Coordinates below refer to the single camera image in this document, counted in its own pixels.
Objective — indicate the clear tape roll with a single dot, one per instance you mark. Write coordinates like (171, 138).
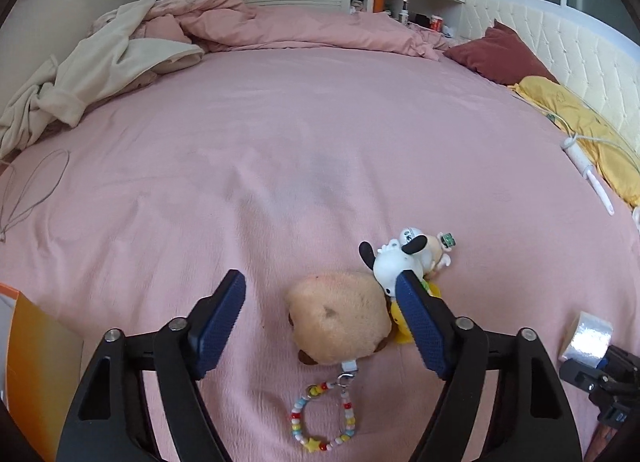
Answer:
(586, 340)

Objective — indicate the orange gradient paper box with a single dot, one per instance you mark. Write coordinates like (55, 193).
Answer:
(40, 371)

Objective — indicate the white dog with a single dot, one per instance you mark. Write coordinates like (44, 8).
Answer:
(405, 256)

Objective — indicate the pink bed sheet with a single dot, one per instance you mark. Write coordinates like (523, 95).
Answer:
(278, 163)

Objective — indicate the brown capybara plush keychain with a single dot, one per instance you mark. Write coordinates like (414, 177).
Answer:
(337, 318)

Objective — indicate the red can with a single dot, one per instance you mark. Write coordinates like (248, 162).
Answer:
(436, 23)

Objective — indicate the small white figure keychain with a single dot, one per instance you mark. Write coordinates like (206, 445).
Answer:
(440, 247)

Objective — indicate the pink duvet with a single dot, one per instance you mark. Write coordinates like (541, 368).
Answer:
(221, 25)

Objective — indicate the white tufted headboard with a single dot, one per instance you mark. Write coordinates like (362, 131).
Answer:
(603, 74)

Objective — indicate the yellow pillow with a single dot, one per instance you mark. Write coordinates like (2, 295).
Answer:
(608, 152)

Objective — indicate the dark red pillow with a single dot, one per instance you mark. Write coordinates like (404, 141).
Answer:
(500, 56)

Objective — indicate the beige clothing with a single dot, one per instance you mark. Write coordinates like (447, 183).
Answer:
(99, 67)

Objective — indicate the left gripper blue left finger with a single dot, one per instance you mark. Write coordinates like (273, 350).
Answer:
(109, 418)

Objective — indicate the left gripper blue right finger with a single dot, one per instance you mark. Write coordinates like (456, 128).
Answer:
(531, 418)

